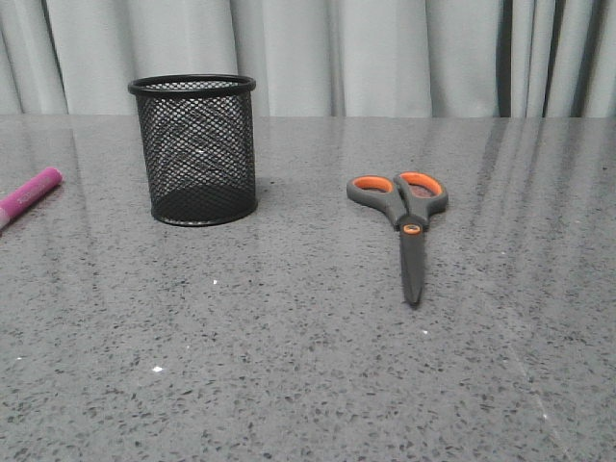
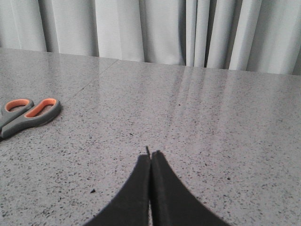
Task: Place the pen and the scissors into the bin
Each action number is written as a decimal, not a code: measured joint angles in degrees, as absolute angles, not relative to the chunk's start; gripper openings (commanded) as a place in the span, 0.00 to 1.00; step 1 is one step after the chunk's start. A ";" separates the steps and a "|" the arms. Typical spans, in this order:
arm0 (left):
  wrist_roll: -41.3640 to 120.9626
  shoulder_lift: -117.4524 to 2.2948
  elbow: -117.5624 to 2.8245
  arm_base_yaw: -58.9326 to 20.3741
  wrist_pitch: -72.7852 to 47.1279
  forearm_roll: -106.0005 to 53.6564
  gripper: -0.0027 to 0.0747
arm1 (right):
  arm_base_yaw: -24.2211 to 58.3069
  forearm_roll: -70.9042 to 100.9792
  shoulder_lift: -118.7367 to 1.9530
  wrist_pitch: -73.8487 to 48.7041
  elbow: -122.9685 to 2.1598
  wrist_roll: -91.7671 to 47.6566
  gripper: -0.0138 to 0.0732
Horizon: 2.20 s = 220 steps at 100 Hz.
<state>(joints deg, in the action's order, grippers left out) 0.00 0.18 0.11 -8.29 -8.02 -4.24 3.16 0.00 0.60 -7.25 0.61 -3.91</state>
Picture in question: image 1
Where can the grey orange scissors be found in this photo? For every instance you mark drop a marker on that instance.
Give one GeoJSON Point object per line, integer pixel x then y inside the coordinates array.
{"type": "Point", "coordinates": [408, 201]}

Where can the pink highlighter pen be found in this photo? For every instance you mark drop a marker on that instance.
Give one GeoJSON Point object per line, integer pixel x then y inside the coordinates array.
{"type": "Point", "coordinates": [18, 201]}

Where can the grey curtain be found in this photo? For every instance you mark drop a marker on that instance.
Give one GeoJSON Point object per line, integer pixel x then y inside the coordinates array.
{"type": "Point", "coordinates": [318, 58]}

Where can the black mesh pen holder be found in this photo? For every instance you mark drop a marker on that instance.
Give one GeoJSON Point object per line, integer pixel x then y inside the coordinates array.
{"type": "Point", "coordinates": [198, 148]}

